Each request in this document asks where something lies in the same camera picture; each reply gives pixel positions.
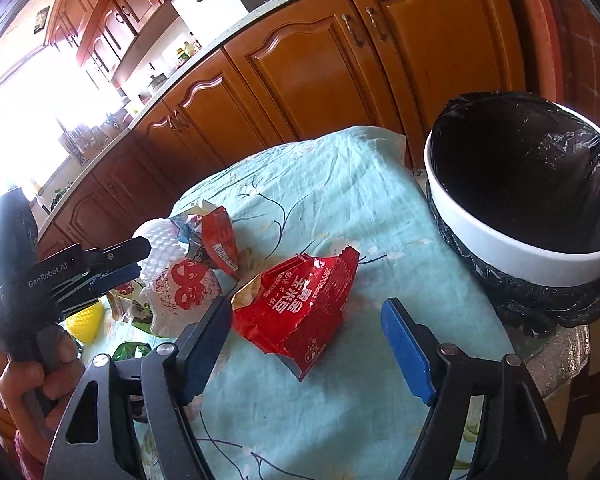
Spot small red foil wrapper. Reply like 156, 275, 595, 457
170, 199, 242, 281

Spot wooden lower kitchen cabinets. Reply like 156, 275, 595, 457
34, 0, 566, 261

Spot person's left hand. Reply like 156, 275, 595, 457
0, 332, 85, 464

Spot wooden kitchen cabinets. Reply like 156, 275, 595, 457
34, 0, 566, 261
45, 0, 180, 88

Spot white red printed plastic bag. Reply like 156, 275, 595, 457
143, 258, 221, 338

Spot white foam fruit net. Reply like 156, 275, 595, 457
133, 218, 187, 285

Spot kitchen utensil holder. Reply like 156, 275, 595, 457
57, 120, 91, 166

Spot glass door with red frame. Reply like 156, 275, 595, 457
509, 0, 600, 126

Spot wooden upper kitchen cabinets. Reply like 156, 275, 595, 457
45, 0, 180, 88

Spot light blue floral tablecloth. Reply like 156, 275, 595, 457
82, 124, 516, 480

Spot red snack bag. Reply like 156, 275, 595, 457
232, 246, 360, 380

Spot green drink pouch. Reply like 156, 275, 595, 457
112, 341, 151, 362

